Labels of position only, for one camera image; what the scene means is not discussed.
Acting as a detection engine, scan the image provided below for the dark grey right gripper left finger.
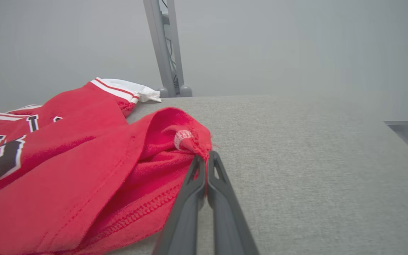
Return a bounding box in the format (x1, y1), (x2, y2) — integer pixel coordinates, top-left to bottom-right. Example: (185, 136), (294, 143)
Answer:
(153, 155), (206, 255)

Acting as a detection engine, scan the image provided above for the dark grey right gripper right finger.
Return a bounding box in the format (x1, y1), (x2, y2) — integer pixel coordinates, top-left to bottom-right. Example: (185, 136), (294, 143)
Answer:
(207, 151), (260, 255)

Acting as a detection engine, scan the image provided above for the red jersey number 33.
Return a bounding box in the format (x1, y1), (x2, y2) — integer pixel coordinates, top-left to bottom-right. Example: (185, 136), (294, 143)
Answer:
(0, 77), (213, 255)

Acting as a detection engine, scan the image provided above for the grey fabric sofa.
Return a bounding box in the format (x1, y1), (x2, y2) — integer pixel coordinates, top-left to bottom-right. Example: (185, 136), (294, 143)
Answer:
(106, 94), (408, 255)

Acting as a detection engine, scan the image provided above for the grey metal post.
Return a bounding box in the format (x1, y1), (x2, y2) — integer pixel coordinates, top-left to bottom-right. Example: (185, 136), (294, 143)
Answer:
(143, 0), (193, 98)

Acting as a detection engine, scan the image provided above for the grey metal baseboard rail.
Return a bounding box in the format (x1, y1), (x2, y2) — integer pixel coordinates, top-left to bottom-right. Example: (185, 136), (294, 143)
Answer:
(384, 106), (408, 165)

